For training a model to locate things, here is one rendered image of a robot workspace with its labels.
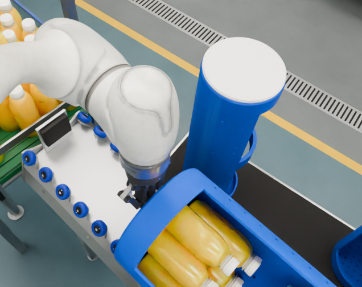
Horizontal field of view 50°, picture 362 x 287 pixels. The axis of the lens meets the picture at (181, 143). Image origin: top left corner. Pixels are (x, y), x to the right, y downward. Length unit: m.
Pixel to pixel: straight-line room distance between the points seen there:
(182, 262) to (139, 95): 0.45
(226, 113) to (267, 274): 0.52
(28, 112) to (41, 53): 0.65
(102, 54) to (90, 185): 0.62
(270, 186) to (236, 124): 0.84
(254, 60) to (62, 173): 0.71
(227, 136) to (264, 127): 1.10
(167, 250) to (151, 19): 2.30
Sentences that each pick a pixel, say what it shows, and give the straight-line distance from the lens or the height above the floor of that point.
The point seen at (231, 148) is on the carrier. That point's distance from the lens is 1.45.
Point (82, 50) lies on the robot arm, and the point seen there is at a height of 1.55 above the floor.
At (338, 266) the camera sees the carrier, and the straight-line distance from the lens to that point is 2.01.
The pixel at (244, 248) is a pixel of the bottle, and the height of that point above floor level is 1.13.
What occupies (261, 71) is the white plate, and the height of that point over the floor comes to 1.04.
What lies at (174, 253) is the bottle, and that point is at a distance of 0.86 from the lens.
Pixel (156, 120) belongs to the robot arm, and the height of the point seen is 1.55.
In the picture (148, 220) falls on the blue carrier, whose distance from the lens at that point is 0.81.
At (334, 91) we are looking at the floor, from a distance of 2.83.
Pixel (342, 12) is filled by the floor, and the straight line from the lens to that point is 3.43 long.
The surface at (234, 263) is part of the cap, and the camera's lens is 0.85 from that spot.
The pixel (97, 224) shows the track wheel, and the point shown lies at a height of 0.98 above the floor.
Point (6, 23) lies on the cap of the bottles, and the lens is 1.37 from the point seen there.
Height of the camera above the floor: 1.98
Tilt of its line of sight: 59 degrees down
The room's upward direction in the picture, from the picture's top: 8 degrees clockwise
